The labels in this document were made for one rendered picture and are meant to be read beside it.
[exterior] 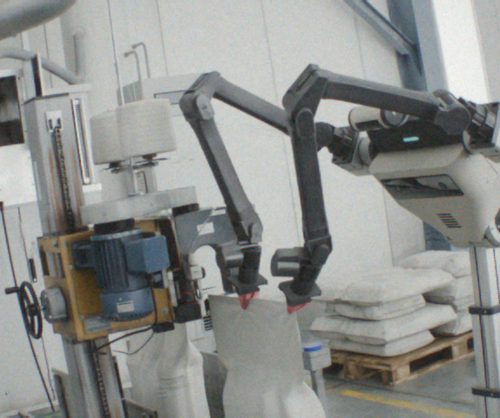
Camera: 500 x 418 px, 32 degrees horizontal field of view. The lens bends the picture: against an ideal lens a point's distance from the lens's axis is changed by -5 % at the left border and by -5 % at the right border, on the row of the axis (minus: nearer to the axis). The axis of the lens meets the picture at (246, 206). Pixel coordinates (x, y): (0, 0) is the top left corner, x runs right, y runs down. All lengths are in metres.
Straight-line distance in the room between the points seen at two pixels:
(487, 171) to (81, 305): 1.22
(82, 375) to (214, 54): 5.13
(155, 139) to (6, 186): 2.43
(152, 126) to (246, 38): 5.24
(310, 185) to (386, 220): 6.30
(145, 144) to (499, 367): 1.21
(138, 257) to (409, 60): 6.48
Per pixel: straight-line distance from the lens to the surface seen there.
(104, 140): 2.80
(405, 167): 2.48
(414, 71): 8.68
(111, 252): 2.50
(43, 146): 2.70
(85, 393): 2.76
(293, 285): 2.33
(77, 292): 2.67
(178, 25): 7.47
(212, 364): 3.63
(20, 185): 4.92
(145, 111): 2.55
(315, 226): 2.20
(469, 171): 2.37
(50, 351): 5.53
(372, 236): 8.31
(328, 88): 2.02
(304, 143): 2.07
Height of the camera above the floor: 1.48
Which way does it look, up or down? 3 degrees down
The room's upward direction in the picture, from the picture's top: 9 degrees counter-clockwise
